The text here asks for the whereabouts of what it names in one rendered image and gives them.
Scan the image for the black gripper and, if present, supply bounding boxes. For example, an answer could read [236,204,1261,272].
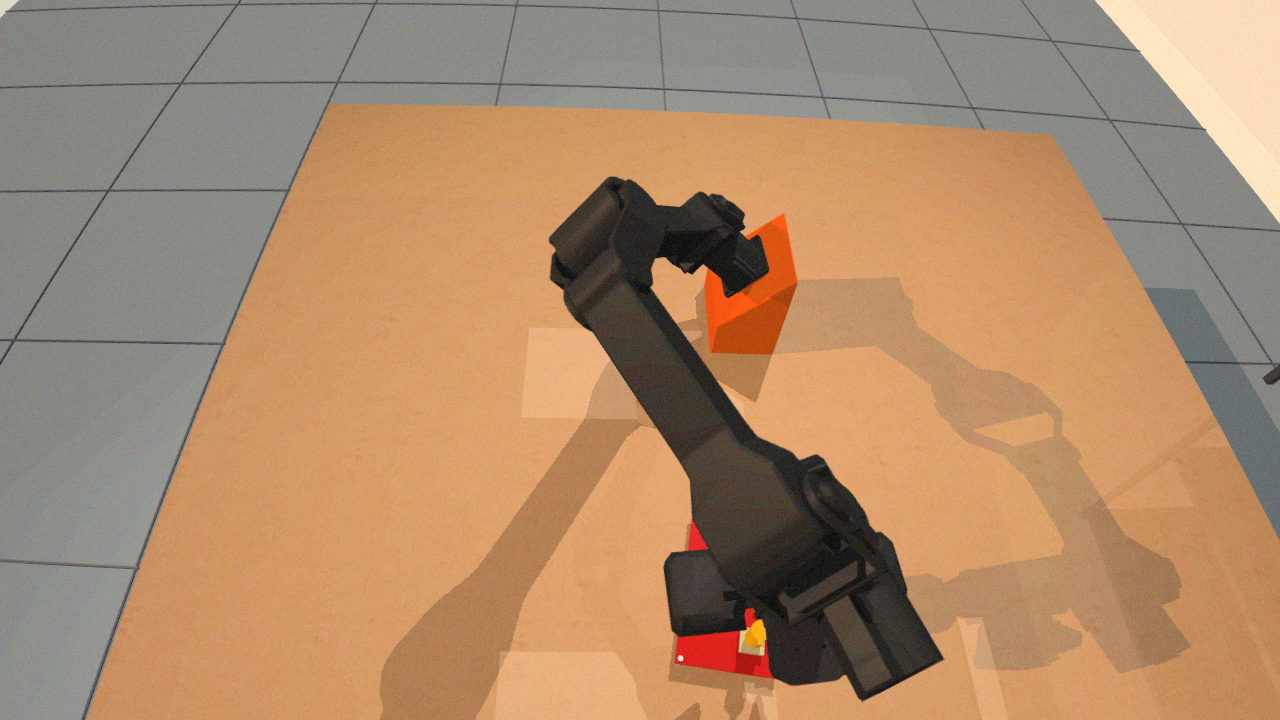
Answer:
[664,530,908,638]

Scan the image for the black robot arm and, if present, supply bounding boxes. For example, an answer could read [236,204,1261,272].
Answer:
[549,177,945,702]

